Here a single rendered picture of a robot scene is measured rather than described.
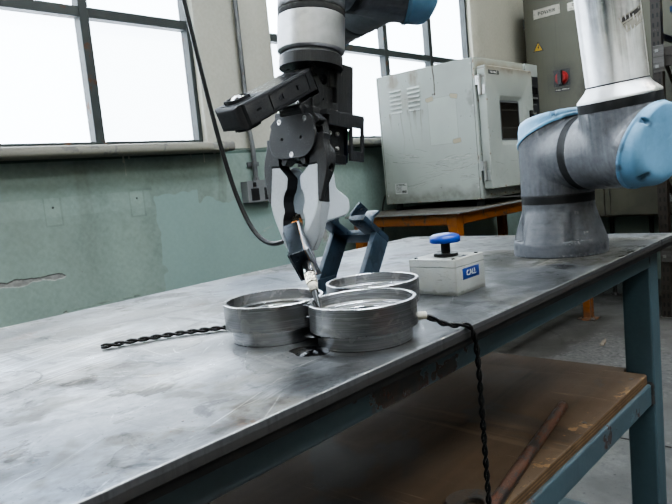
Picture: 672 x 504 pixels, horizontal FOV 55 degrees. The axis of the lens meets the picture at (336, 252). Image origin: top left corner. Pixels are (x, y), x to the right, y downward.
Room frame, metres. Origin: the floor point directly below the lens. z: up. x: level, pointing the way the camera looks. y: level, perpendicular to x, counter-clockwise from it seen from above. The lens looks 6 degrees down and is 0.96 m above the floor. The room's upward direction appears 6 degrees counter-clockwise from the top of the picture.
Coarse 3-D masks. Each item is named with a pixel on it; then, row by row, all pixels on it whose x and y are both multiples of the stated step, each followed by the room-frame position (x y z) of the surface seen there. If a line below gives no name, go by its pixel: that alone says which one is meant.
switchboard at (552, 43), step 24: (528, 0) 4.44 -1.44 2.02; (552, 0) 4.33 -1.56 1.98; (648, 0) 3.94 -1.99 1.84; (528, 24) 4.45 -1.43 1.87; (552, 24) 4.33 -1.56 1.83; (576, 24) 4.23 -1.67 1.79; (648, 24) 3.94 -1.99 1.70; (528, 48) 4.45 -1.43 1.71; (552, 48) 4.34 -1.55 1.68; (576, 48) 4.23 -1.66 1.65; (648, 48) 3.94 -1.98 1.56; (552, 72) 4.35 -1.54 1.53; (576, 72) 4.24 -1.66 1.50; (552, 96) 4.35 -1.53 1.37; (576, 96) 4.24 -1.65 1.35; (600, 192) 4.16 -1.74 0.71; (624, 192) 4.06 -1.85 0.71; (648, 192) 3.97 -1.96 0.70; (600, 216) 4.19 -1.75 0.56; (624, 216) 4.09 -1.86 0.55; (648, 216) 4.16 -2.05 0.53
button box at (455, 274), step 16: (432, 256) 0.84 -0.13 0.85; (448, 256) 0.81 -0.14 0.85; (464, 256) 0.81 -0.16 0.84; (480, 256) 0.83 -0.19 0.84; (416, 272) 0.82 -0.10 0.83; (432, 272) 0.80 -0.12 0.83; (448, 272) 0.79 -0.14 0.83; (464, 272) 0.79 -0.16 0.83; (480, 272) 0.82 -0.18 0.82; (432, 288) 0.81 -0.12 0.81; (448, 288) 0.79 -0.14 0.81; (464, 288) 0.79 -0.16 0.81
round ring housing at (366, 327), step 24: (384, 288) 0.65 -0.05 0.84; (312, 312) 0.59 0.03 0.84; (336, 312) 0.57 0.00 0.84; (360, 312) 0.56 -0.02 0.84; (384, 312) 0.56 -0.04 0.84; (408, 312) 0.58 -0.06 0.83; (336, 336) 0.57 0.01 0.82; (360, 336) 0.56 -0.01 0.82; (384, 336) 0.57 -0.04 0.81; (408, 336) 0.59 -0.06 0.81
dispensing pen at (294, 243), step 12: (300, 216) 0.72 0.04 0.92; (288, 228) 0.69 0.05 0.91; (288, 240) 0.67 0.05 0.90; (300, 240) 0.67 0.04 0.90; (288, 252) 0.66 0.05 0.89; (300, 252) 0.66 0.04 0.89; (300, 264) 0.67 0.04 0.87; (312, 264) 0.66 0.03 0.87; (300, 276) 0.68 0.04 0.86; (312, 276) 0.65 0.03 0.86; (312, 288) 0.64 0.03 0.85
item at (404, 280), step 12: (348, 276) 0.76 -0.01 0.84; (360, 276) 0.77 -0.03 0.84; (372, 276) 0.77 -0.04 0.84; (384, 276) 0.76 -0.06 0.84; (396, 276) 0.76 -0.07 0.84; (408, 276) 0.74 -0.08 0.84; (336, 288) 0.69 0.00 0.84; (348, 288) 0.68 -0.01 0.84; (360, 288) 0.67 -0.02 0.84; (408, 288) 0.68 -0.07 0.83
